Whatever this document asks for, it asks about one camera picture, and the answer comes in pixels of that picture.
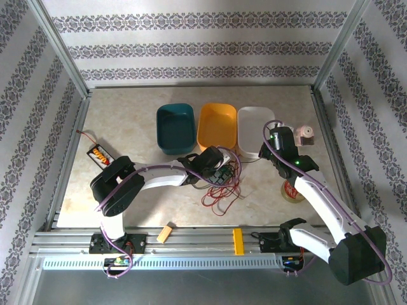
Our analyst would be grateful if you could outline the black cable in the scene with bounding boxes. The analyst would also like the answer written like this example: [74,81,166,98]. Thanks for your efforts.
[222,158,242,191]
[227,147,244,179]

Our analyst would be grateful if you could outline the grey cable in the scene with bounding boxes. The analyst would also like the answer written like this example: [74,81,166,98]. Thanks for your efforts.
[190,157,266,201]

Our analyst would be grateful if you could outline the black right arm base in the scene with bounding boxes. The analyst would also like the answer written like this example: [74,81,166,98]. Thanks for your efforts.
[251,231,289,254]

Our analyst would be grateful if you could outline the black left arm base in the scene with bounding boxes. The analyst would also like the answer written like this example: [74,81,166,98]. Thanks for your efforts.
[90,233,148,255]

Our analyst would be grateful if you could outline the small pink device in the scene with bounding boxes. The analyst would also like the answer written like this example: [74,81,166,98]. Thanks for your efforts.
[294,125,316,147]

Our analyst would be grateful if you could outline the yellow plastic bin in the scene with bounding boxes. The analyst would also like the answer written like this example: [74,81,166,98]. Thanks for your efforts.
[196,102,238,153]

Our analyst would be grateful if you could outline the white plastic bin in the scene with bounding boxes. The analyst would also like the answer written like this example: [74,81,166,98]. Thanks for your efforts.
[237,105,277,159]

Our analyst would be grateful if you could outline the teal plastic bin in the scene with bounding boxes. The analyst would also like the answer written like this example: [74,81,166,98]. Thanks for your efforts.
[155,103,197,156]

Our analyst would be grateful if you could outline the aluminium mounting rails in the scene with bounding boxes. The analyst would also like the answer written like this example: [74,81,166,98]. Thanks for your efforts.
[30,225,379,255]

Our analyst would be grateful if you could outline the small orange wooden block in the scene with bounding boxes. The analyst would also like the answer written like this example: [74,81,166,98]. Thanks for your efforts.
[156,224,174,245]

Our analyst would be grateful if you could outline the yellow plastic block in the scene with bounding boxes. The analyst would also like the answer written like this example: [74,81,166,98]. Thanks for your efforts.
[232,227,245,256]

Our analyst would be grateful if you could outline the black board with orange plugs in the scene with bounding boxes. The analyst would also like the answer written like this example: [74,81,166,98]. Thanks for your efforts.
[86,144,112,168]

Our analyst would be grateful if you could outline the thin red board lead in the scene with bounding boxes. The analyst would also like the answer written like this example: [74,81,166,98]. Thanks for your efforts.
[77,129,98,147]

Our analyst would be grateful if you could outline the grey metal plate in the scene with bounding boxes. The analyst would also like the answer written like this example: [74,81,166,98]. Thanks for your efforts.
[31,269,382,305]

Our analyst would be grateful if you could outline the aluminium side rail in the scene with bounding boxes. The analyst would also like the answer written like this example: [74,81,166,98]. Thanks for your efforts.
[310,87,363,228]
[43,91,93,231]

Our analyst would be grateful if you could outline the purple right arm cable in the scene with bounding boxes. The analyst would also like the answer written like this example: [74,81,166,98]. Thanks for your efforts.
[262,119,394,285]

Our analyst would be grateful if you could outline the aluminium rear rail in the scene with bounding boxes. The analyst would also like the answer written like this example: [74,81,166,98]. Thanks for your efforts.
[90,84,314,90]

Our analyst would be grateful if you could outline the slotted white cable duct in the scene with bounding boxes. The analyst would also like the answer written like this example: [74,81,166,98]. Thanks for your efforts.
[43,255,280,271]

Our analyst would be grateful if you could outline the aluminium frame post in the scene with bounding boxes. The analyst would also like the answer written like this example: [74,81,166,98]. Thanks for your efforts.
[313,0,373,92]
[27,0,93,99]

